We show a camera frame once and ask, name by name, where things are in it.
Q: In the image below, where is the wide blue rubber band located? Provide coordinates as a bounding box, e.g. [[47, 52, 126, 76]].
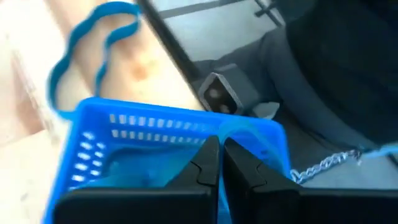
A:
[[45, 1, 143, 121], [102, 144, 203, 187], [217, 121, 282, 170]]

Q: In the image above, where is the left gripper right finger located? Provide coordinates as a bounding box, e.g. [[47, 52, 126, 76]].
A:
[[223, 138, 398, 224]]

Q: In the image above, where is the blue plastic basket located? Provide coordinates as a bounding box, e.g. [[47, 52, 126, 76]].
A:
[[42, 96, 292, 224]]

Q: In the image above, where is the person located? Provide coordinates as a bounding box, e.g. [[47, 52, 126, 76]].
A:
[[257, 0, 398, 187]]

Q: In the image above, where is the black aluminium table frame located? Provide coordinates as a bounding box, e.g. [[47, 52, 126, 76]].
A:
[[136, 0, 206, 103]]

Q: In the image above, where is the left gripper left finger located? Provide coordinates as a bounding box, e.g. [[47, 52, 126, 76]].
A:
[[54, 135, 221, 224]]

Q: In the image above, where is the person's metal chain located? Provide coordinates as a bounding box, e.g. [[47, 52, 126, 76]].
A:
[[289, 148, 364, 185]]

